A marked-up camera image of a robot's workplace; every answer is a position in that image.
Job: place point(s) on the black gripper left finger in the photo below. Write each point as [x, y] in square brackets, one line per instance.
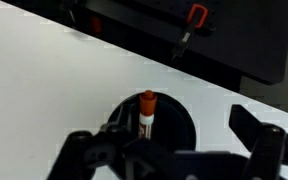
[94, 150]

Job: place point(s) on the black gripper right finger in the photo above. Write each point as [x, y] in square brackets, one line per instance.
[265, 146]

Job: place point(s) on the dark teal speckled mug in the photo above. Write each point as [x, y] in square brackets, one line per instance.
[174, 123]

